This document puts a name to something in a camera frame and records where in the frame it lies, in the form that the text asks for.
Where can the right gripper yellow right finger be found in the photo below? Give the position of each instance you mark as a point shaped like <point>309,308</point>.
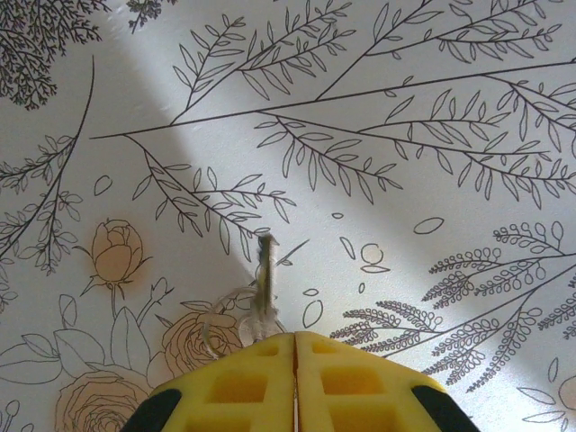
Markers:
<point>360,391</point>

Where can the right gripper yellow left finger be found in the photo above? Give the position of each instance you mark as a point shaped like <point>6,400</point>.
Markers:
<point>234,391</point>

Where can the small silver key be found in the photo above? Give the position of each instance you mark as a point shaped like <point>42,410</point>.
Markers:
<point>268,279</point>

